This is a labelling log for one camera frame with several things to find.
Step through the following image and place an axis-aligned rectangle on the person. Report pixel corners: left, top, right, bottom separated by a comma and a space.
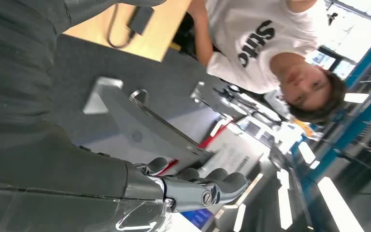
187, 0, 348, 125

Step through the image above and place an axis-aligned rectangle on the grey kiosk display stand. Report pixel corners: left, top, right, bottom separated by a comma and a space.
190, 81, 239, 120
82, 76, 214, 168

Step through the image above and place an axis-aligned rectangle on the white sign board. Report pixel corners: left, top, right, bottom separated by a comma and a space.
200, 119, 271, 180

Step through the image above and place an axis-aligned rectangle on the small black adapter box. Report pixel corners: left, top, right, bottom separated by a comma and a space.
127, 6, 156, 36

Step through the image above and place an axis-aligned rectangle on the black adapter power cable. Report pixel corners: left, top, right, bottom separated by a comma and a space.
106, 3, 139, 49

